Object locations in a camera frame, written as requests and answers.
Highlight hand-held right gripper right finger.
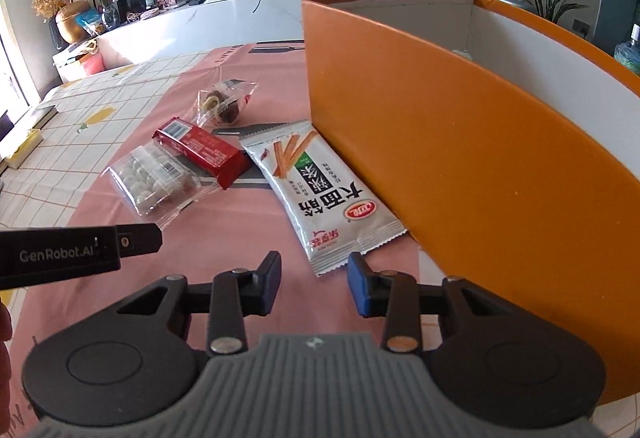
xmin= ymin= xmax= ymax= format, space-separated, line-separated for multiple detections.
xmin=347 ymin=251 xmax=522 ymax=355

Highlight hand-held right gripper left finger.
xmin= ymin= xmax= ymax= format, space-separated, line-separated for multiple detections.
xmin=116 ymin=249 xmax=284 ymax=357

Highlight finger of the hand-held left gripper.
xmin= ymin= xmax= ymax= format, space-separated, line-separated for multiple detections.
xmin=115 ymin=224 xmax=165 ymax=260

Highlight clear packet of white balls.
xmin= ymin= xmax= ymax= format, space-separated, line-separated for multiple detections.
xmin=101 ymin=141 xmax=222 ymax=232

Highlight white packet with orange sticks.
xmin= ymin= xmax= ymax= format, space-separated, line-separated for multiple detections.
xmin=239 ymin=119 xmax=408 ymax=277

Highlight red snack box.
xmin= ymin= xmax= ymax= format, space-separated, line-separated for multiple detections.
xmin=152 ymin=116 xmax=253 ymax=190

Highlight clear packet with chocolate balls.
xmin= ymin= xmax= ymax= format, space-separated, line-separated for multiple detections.
xmin=194 ymin=78 xmax=259 ymax=128

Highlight orange cardboard box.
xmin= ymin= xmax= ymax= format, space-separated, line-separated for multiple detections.
xmin=301 ymin=0 xmax=640 ymax=408

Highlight person's left hand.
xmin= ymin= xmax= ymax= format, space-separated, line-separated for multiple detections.
xmin=0 ymin=302 xmax=14 ymax=400

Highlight pink table mat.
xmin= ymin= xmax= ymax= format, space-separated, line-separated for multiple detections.
xmin=9 ymin=38 xmax=422 ymax=438

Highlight yellow packet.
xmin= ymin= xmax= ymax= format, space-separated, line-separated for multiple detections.
xmin=2 ymin=128 xmax=44 ymax=170

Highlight checkered lemon tablecloth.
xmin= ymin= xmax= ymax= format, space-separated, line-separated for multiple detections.
xmin=0 ymin=49 xmax=241 ymax=269

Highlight black notebook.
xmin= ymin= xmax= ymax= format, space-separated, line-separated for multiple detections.
xmin=0 ymin=103 xmax=59 ymax=160

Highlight cardboard box with pink item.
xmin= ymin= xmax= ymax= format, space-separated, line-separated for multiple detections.
xmin=52 ymin=37 xmax=107 ymax=85

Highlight white television console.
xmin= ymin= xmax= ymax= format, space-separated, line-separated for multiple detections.
xmin=52 ymin=0 xmax=481 ymax=85

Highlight golden vase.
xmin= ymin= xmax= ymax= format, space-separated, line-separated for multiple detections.
xmin=54 ymin=0 xmax=93 ymax=45

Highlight dried yellow flowers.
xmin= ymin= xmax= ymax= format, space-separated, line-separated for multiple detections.
xmin=31 ymin=0 xmax=67 ymax=22

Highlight blue water bottle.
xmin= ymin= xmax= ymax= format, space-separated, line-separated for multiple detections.
xmin=613 ymin=23 xmax=640 ymax=77

